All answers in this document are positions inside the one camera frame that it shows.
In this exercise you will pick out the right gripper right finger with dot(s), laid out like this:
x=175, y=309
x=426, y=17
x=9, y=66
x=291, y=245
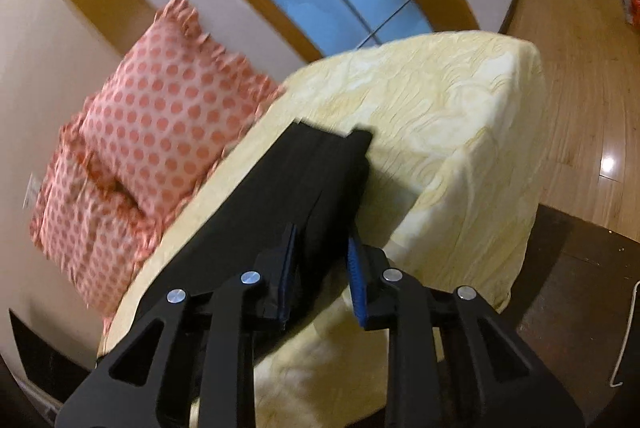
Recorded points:
x=452, y=360

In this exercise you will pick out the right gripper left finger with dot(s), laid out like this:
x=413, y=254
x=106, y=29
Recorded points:
x=189, y=361

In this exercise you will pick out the black pants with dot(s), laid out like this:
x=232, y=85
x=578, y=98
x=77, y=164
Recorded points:
x=309, y=185

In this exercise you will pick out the dark wooden side table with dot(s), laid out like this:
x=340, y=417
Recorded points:
x=571, y=300

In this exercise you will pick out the left polka dot pillow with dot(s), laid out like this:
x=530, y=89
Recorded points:
x=88, y=225

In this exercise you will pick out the polka dot pillow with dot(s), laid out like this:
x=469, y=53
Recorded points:
x=88, y=225
x=175, y=106

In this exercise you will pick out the cream patterned bed cover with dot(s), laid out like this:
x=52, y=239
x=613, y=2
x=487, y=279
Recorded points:
x=459, y=133

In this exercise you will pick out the right polka dot pillow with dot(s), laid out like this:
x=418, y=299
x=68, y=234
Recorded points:
x=175, y=106

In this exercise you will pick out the white wall socket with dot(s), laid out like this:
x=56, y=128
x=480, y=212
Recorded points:
x=32, y=191

